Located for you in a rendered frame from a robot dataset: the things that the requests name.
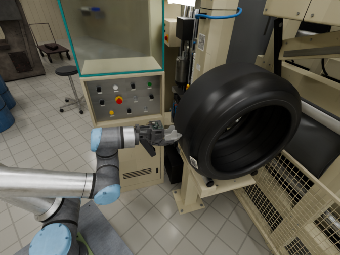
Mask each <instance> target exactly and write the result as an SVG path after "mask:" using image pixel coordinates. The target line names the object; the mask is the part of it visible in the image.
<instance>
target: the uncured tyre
mask: <svg viewBox="0 0 340 255"><path fill-rule="evenodd" d="M301 116H302V102H301V97H300V95H299V93H298V91H297V89H296V88H295V87H294V86H293V85H292V84H291V83H290V82H289V81H287V80H286V79H284V78H282V77H280V76H278V75H276V74H274V73H272V72H270V71H268V70H265V69H263V68H261V67H259V66H257V65H255V64H252V63H246V62H232V63H226V64H223V65H220V66H217V67H215V68H213V69H211V70H209V71H208V72H206V73H204V74H203V75H202V76H200V77H199V78H198V79H197V80H196V81H195V82H194V83H193V84H191V85H190V86H189V87H188V89H187V90H186V91H185V93H184V94H183V96H182V98H181V99H180V101H179V103H178V106H177V109H176V112H175V118H174V126H175V130H177V133H180V134H182V137H181V138H179V139H178V142H179V144H180V146H181V148H182V150H183V152H184V154H185V156H186V158H187V160H188V162H189V164H190V165H191V166H192V167H193V168H194V169H195V170H196V171H197V172H198V173H199V174H201V175H202V176H205V177H208V178H213V179H218V180H229V179H235V178H239V177H242V176H245V175H248V174H250V173H252V172H254V171H256V170H258V169H260V168H261V167H263V166H264V165H266V164H267V163H268V162H270V161H271V160H272V159H274V158H275V157H276V156H277V155H278V154H279V153H280V152H281V151H282V150H283V149H284V148H285V147H286V146H287V145H288V143H289V142H290V141H291V139H292V138H293V137H294V135H295V133H296V131H297V129H298V127H299V125H300V121H301ZM240 117H241V118H240ZM239 118H240V119H239ZM237 119H239V121H238V122H237V123H236V124H235V125H233V126H232V127H231V128H230V129H228V130H227V131H225V130H226V129H227V128H228V127H229V126H230V125H231V124H232V123H233V122H235V121H236V120H237ZM224 131H225V132H224ZM190 156H191V157H192V158H194V159H195V160H196V161H197V167H198V169H197V168H195V167H194V166H193V165H192V164H191V161H190Z"/></svg>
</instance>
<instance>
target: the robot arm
mask: <svg viewBox="0 0 340 255"><path fill-rule="evenodd" d="M148 123H149V124H148V125H146V126H139V124H135V128H134V127H133V126H118V127H100V128H95V129H92V130H91V151H92V152H95V153H96V159H97V166H96V172H95V173H81V172H67V171H54V170H46V169H32V168H18V167H7V166H5V165H4V164H2V163H0V201H3V202H5V203H8V204H10V205H13V206H15V207H18V208H20V209H23V210H26V211H28V212H30V213H33V214H34V218H35V220H37V221H39V222H41V223H43V225H42V229H41V230H40V231H38V233H37V234H36V235H35V236H34V238H33V239H32V241H31V244H30V248H29V255H89V253H88V249H87V247H86V246H85V244H84V243H82V242H81V241H78V240H76V236H77V227H78V220H79V211H80V205H81V198H86V199H94V202H95V203H96V204H99V205H107V204H111V203H113V202H115V201H116V200H117V199H118V198H119V197H120V189H121V186H120V177H119V157H118V150H119V149H125V148H134V147H135V145H139V141H140V143H141V144H142V145H143V147H144V148H145V149H146V151H147V152H148V153H149V154H150V156H151V157H153V156H155V155H156V152H155V148H154V147H153V146H154V145H155V146H166V145H169V144H171V143H173V142H175V141H177V140H178V139H179V138H181V137H182V134H180V133H177V130H175V126H174V125H170V126H169V128H168V129H164V127H163V125H162V122H161V120H153V121H149V122H148ZM163 137H164V139H163Z"/></svg>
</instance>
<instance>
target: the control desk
mask: <svg viewBox="0 0 340 255"><path fill-rule="evenodd" d="M80 83H81V86H82V90H83V93H84V96H85V99H86V102H87V106H88V109H89V113H90V116H91V119H92V123H93V126H94V128H109V127H118V126H133V127H134V128H135V124H139V126H146V125H148V124H149V123H148V122H149V121H153V120H161V122H162V125H163V127H164V86H165V72H164V71H157V72H143V73H130V74H117V75H104V76H91V77H80ZM153 147H154V148H155V152H156V155H155V156H153V157H151V156H150V154H149V153H148V152H147V151H146V149H145V148H144V147H143V145H142V144H141V143H140V141H139V145H135V147H134V148H125V149H119V150H118V157H119V177H120V186H121V189H120V192H121V193H122V192H126V191H131V190H135V189H140V188H144V187H148V186H152V185H157V184H161V183H164V146H155V145H154V146H153Z"/></svg>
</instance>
